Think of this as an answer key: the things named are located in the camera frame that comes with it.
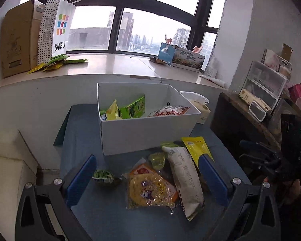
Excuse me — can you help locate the long white snack packet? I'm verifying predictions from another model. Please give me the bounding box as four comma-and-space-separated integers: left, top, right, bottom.
162, 146, 204, 221

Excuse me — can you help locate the yellow snack pouch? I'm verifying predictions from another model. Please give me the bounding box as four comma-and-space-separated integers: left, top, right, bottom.
182, 137, 214, 168

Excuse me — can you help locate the gold green snack packet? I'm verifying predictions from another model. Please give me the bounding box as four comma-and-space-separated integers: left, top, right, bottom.
99, 100, 122, 121

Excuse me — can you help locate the red white puffed snack bag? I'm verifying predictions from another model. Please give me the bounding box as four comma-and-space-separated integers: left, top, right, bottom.
148, 106, 190, 117

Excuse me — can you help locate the green white snack bar packet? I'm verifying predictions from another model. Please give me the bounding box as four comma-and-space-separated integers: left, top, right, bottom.
99, 94, 146, 120

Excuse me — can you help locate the green snack pouch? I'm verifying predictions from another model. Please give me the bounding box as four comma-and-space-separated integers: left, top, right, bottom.
160, 142, 179, 147

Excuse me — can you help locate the person right hand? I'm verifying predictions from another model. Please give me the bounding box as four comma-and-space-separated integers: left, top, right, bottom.
263, 177, 301, 207

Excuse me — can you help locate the green black round snack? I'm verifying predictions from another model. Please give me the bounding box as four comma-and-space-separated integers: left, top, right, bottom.
92, 170, 122, 187

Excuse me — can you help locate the clear plastic container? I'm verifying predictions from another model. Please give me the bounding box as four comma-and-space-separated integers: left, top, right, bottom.
268, 98, 297, 137

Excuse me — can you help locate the white small alarm clock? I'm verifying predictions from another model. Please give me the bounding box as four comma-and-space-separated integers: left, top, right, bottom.
248, 101, 266, 122

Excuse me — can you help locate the small green jelly cup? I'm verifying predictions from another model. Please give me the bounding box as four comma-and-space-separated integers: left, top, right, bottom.
148, 152, 165, 170

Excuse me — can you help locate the dark wooden side table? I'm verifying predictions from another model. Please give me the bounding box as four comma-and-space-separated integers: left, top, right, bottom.
210, 91, 282, 156

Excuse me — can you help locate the beige sofa cushion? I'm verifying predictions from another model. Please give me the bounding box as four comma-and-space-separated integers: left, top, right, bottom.
0, 130, 38, 240

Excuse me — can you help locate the orange cracker packet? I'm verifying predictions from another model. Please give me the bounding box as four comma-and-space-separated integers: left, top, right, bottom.
129, 163, 179, 204

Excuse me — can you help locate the pink gift box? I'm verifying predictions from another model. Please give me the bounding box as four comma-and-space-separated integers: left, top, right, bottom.
288, 83, 301, 103

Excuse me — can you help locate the cream rectangular box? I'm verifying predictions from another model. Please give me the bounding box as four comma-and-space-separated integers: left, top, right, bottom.
239, 89, 271, 111

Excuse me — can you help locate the tissue box beige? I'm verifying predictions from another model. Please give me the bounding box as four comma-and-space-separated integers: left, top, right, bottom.
180, 91, 210, 124

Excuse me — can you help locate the clear plastic drawer unit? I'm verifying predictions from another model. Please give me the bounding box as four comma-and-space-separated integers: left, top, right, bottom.
242, 60, 287, 110

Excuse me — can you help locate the white cardboard storage box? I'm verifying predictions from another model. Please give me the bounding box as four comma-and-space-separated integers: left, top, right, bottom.
97, 82, 201, 156

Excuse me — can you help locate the green yellow sachets pile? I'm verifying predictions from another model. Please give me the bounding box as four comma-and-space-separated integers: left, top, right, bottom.
27, 54, 88, 74

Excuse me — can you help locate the printed long tissue carton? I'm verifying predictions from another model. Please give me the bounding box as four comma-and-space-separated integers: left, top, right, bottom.
158, 42, 205, 72

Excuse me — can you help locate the brown cardboard box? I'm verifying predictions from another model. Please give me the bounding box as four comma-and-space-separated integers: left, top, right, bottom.
0, 0, 45, 78

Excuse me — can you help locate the white Sanfu paper bag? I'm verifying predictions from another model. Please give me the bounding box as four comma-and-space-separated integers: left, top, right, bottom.
37, 0, 82, 64

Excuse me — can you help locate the black window frame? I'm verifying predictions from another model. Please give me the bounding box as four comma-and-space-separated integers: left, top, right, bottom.
38, 0, 218, 55

